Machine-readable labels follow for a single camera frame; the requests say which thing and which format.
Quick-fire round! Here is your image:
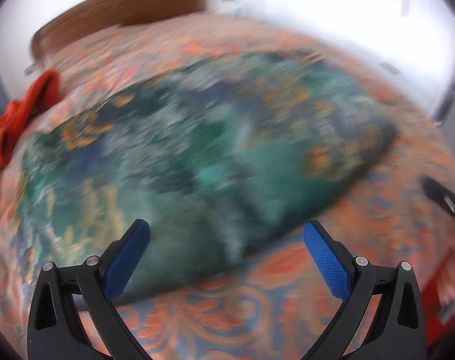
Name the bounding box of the green patterned jacket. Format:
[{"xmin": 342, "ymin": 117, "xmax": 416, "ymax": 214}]
[{"xmin": 16, "ymin": 50, "xmax": 397, "ymax": 303}]

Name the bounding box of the orange blue floral bedspread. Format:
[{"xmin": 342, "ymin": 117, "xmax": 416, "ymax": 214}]
[{"xmin": 0, "ymin": 13, "xmax": 455, "ymax": 359}]

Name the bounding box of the white wardrobe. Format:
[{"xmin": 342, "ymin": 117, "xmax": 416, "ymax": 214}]
[{"xmin": 343, "ymin": 0, "xmax": 455, "ymax": 129}]

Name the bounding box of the red orange garment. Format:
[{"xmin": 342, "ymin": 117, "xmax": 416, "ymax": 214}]
[{"xmin": 0, "ymin": 69, "xmax": 64, "ymax": 170}]

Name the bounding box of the brown wooden headboard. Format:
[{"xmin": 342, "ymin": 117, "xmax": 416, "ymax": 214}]
[{"xmin": 31, "ymin": 0, "xmax": 206, "ymax": 66}]

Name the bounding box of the small wall socket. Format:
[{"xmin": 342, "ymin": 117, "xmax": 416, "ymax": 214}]
[{"xmin": 23, "ymin": 63, "xmax": 37, "ymax": 77}]

